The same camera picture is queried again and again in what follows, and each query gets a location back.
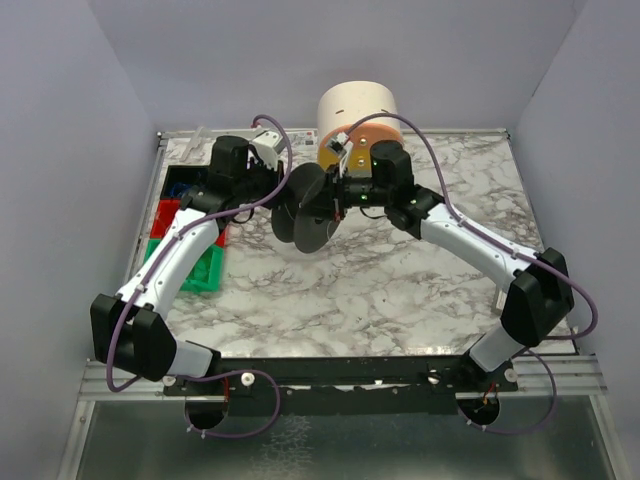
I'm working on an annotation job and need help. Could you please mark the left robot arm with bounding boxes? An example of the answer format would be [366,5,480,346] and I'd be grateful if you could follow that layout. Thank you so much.
[90,130,292,381]

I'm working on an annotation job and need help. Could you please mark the red storage bin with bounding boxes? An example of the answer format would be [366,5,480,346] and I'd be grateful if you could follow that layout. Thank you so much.
[149,199,229,249]

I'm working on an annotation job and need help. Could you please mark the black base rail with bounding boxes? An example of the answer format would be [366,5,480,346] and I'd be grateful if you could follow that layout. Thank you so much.
[164,355,517,417]

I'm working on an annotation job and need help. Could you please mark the black cable spool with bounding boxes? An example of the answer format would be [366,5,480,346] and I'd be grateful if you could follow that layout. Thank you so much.
[271,163,340,254]

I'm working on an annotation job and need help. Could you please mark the white flat packet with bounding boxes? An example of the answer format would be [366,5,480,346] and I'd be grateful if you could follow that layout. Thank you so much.
[287,130,317,150]

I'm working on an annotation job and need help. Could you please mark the cream cylindrical drawer cabinet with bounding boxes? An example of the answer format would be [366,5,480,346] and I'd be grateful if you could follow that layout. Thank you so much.
[317,81,404,176]

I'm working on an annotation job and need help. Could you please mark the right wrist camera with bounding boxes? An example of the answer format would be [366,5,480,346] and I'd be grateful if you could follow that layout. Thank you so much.
[325,132,354,178]

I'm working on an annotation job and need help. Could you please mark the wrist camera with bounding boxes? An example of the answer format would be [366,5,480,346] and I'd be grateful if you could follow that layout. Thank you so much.
[249,127,285,170]
[325,132,354,178]

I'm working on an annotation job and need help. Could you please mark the small white cardboard box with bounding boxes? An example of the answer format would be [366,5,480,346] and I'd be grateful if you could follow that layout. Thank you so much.
[491,288,506,315]

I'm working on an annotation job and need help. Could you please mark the clear plastic strip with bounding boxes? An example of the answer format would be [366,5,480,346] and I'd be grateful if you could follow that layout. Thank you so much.
[181,126,210,161]

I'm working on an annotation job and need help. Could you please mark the green storage bin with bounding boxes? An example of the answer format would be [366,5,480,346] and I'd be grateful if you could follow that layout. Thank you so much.
[142,238,224,294]

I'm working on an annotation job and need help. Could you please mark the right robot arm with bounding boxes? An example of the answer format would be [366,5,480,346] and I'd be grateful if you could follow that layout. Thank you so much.
[293,139,575,373]

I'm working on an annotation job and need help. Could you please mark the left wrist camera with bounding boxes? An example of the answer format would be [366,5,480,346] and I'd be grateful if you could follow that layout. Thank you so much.
[249,127,285,170]

